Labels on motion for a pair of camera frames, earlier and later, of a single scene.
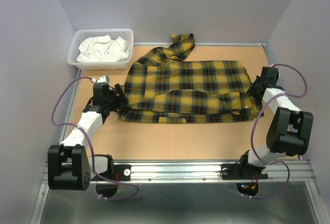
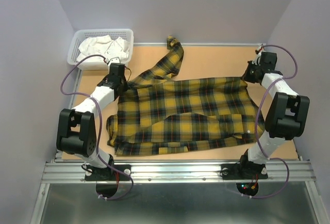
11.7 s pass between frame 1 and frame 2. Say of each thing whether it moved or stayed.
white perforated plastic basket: stayed
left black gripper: moved
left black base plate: stayed
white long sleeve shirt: stayed
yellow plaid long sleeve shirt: moved
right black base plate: stayed
